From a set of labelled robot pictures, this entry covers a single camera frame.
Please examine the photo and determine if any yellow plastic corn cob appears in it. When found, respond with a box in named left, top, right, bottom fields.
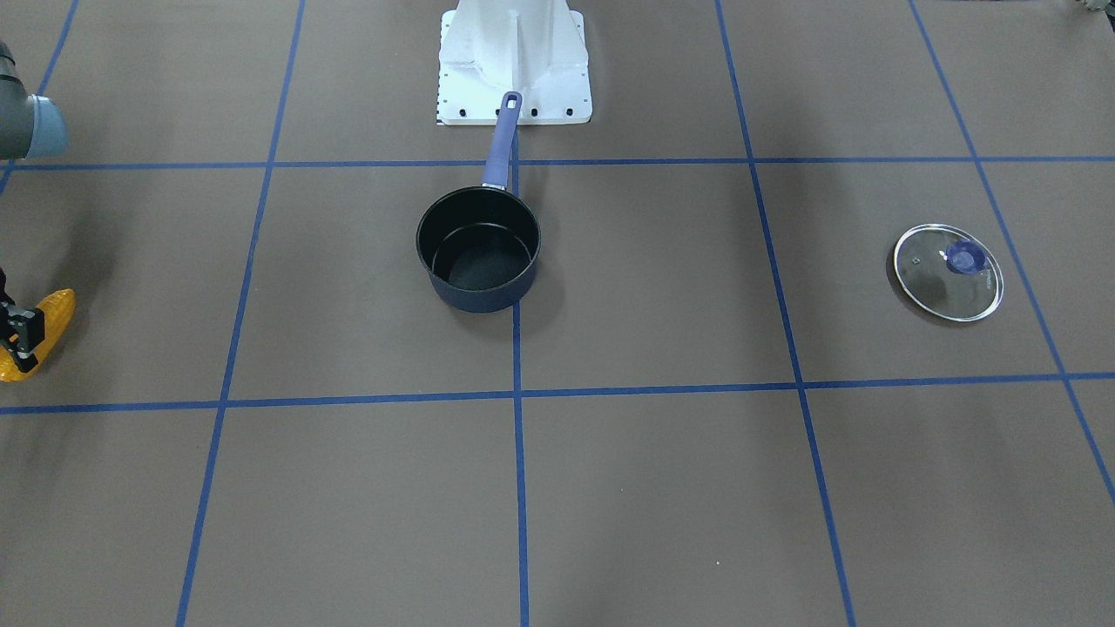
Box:
left=1, top=288, right=77, bottom=382

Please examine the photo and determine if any glass lid purple knob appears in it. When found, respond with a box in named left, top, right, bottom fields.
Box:
left=889, top=223, right=1006, bottom=324

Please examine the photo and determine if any dark blue saucepan purple handle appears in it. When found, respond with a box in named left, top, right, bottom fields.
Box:
left=416, top=91, right=542, bottom=314

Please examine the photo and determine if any white pedestal column base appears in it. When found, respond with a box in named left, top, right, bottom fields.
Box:
left=436, top=1, right=593, bottom=126

